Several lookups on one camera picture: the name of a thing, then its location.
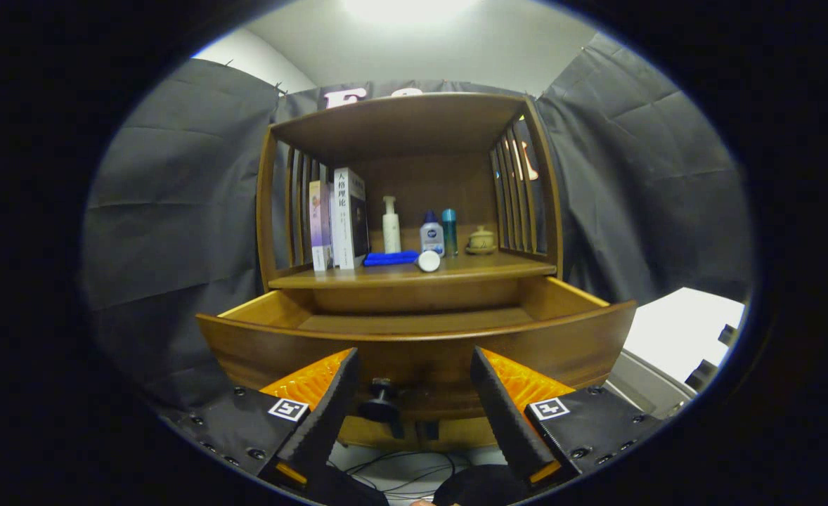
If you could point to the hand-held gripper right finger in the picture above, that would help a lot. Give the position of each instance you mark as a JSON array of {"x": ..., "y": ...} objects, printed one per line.
[{"x": 509, "y": 422}]

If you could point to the wooden countertop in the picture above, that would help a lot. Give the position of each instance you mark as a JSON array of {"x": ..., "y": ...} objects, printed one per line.
[{"x": 484, "y": 266}]

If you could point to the white cleanser tube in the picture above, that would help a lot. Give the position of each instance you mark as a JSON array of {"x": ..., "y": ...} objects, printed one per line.
[{"x": 428, "y": 261}]

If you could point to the person's dark trouser leg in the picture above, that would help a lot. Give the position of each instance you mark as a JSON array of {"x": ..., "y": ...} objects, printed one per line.
[
  {"x": 481, "y": 488},
  {"x": 347, "y": 492}
]

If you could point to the white bottle with blue cap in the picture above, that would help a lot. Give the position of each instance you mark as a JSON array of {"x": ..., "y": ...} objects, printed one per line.
[{"x": 431, "y": 239}]

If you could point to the wooden cabinet door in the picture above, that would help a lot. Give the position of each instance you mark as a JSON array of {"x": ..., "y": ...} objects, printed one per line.
[
  {"x": 467, "y": 436},
  {"x": 365, "y": 437}
]

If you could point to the teal bottle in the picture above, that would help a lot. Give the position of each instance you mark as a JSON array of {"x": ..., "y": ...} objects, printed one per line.
[{"x": 450, "y": 235}]

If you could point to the beige lidded teacup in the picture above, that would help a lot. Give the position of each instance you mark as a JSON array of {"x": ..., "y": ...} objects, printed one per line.
[{"x": 481, "y": 242}]

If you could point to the thick white book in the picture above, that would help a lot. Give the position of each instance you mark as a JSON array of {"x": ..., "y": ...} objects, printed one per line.
[{"x": 344, "y": 218}]

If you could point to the blue folded towel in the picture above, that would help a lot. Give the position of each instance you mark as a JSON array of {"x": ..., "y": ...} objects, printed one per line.
[{"x": 386, "y": 258}]

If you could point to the white pump bottle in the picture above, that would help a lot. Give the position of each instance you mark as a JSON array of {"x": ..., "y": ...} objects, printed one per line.
[{"x": 391, "y": 235}]

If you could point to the purple book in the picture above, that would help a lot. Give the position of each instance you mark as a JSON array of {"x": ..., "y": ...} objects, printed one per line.
[{"x": 319, "y": 225}]

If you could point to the brown wooden cabinet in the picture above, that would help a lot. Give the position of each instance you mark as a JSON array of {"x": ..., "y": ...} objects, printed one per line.
[{"x": 400, "y": 119}]

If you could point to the grey ribbed panel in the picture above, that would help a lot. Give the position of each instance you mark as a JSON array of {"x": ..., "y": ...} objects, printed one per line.
[{"x": 642, "y": 386}]

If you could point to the black drawer knob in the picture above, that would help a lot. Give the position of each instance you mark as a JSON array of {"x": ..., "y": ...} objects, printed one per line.
[{"x": 380, "y": 400}]

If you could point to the white flat surface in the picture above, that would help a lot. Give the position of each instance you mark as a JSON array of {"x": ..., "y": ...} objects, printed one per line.
[{"x": 681, "y": 330}]

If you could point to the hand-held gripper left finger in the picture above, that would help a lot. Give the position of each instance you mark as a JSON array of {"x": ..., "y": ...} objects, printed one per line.
[{"x": 322, "y": 422}]

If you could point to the brown wooden drawer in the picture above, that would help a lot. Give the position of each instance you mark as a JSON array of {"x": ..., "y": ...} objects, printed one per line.
[{"x": 245, "y": 351}]

